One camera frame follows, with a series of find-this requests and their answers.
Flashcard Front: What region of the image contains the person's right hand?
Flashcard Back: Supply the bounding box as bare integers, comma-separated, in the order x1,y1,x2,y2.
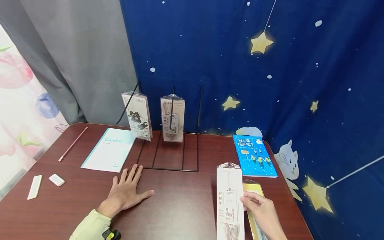
240,191,288,240

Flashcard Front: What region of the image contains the person's left hand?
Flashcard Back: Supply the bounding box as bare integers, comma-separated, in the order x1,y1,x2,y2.
97,164,155,219

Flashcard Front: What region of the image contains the white ruler packet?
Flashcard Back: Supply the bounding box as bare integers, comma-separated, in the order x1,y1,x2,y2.
216,162,245,240

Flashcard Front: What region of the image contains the person's left forearm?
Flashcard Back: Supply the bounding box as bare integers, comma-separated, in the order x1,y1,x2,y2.
69,209,112,240

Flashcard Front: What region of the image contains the yellow packet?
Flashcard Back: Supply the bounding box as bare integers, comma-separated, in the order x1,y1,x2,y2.
243,180,268,240

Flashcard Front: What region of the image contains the white notebook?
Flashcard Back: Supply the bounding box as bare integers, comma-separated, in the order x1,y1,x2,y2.
81,128,136,173

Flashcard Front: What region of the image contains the blue book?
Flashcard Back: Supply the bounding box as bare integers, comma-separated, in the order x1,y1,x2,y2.
232,135,278,178

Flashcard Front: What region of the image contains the black wrist band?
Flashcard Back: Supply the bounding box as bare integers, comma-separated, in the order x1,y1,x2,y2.
102,229,122,240

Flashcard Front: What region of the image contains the pink pencil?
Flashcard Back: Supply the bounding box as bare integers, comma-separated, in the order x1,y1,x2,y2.
58,126,89,163

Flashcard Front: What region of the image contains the cat print packet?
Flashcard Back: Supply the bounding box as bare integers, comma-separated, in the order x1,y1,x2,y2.
121,91,153,142

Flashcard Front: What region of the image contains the small white eraser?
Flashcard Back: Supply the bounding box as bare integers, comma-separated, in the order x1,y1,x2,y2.
48,173,66,187

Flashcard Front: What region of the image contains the beige ruler packet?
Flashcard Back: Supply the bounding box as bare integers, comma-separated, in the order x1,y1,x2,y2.
160,94,186,143

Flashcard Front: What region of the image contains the long white eraser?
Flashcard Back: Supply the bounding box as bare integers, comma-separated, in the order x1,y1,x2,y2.
27,175,43,201

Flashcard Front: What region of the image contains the black wire rack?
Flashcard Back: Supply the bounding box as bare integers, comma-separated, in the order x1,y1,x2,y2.
116,81,204,173

